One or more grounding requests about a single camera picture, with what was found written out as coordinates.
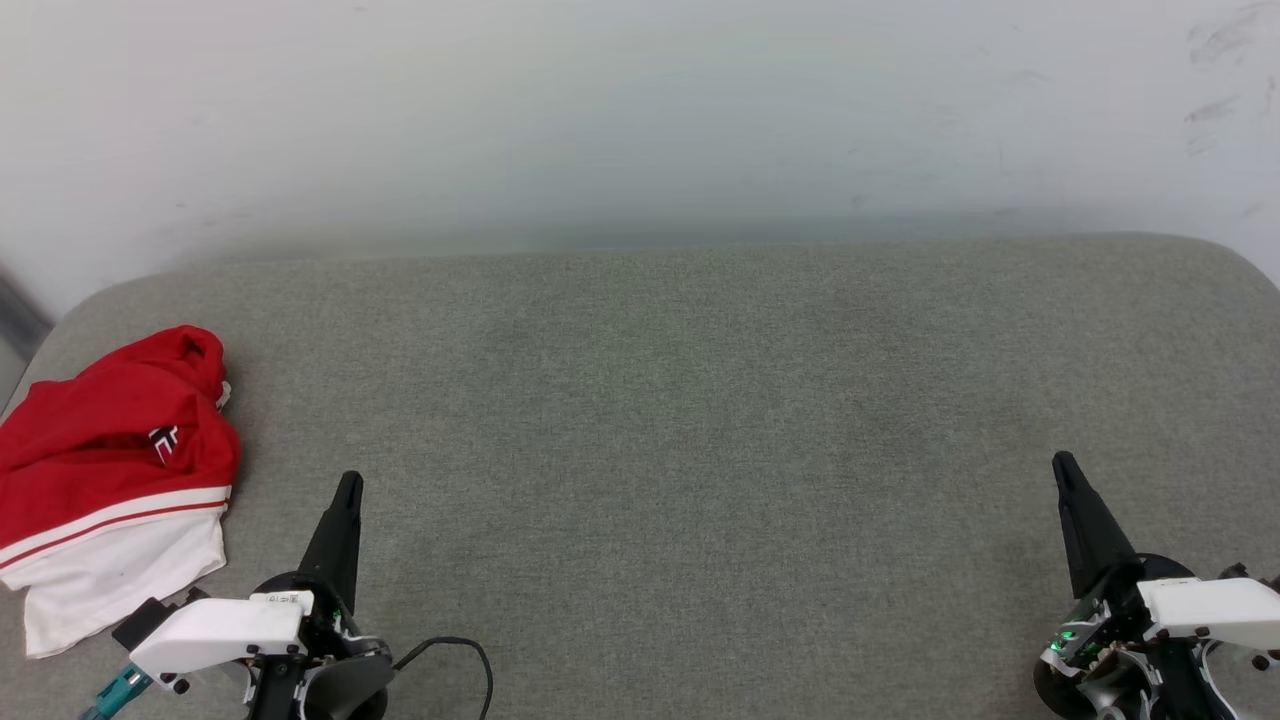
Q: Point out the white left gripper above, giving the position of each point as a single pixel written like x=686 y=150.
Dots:
x=220 y=630

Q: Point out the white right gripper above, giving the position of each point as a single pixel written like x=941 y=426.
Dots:
x=1200 y=610

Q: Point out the red white basketball jersey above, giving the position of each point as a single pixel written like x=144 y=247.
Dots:
x=95 y=450

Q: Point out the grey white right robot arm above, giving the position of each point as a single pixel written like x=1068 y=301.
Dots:
x=1150 y=690

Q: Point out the grey fabric sofa cushion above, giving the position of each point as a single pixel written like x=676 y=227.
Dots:
x=660 y=420

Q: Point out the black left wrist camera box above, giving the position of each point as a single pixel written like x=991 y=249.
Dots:
x=140 y=622

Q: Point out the teal left camera connector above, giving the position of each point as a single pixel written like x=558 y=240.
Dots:
x=118 y=690

